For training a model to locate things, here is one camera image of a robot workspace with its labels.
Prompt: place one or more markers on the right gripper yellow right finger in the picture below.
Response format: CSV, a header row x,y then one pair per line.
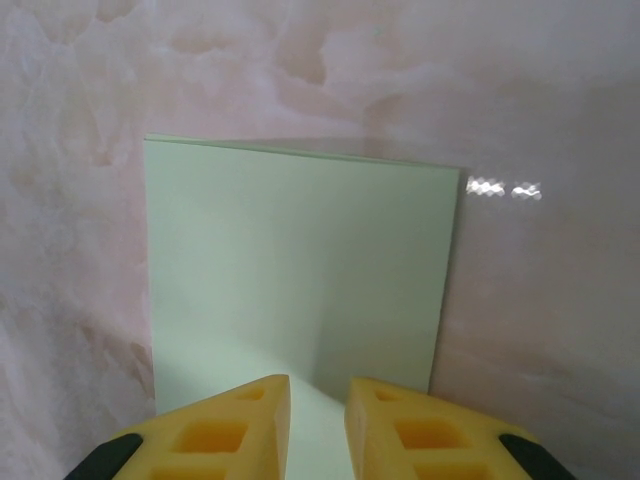
x,y
430,450

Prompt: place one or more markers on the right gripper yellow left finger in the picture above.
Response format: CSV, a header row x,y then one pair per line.
x,y
200,450

